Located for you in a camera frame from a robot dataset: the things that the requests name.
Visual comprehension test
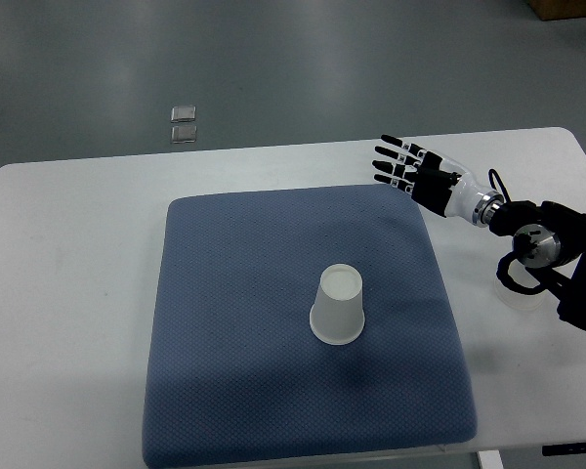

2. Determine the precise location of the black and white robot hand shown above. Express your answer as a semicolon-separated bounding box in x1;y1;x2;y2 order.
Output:
372;135;508;227

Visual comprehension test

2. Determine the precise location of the white paper cup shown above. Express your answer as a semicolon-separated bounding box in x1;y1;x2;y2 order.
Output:
309;264;365;346
494;261;545;312

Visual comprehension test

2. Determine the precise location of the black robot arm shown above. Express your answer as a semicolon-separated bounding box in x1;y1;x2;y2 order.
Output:
482;201;586;332

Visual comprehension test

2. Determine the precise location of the white paper cup on mat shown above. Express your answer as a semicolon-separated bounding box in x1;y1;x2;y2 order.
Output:
309;264;365;346

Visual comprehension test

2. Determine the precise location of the brown cardboard box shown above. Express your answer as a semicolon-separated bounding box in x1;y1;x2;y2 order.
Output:
527;0;586;21

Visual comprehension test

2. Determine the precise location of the lower metal floor plate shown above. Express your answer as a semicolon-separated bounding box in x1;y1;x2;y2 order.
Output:
171;124;197;144

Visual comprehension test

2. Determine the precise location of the metal floor plate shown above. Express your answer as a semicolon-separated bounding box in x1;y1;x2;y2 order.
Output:
170;105;196;122
171;124;197;144

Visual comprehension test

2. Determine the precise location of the upper metal floor plate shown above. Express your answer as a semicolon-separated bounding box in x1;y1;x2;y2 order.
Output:
170;105;196;122

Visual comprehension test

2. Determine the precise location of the blue fabric cushion mat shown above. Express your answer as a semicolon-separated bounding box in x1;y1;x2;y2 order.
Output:
143;184;477;468

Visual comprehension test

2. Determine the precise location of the white table leg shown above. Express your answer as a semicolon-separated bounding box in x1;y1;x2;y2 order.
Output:
477;450;504;469

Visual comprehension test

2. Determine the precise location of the black table control panel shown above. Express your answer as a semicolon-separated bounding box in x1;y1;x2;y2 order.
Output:
541;442;586;457

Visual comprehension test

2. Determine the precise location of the black cable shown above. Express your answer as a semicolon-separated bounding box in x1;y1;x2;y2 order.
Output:
487;168;514;202

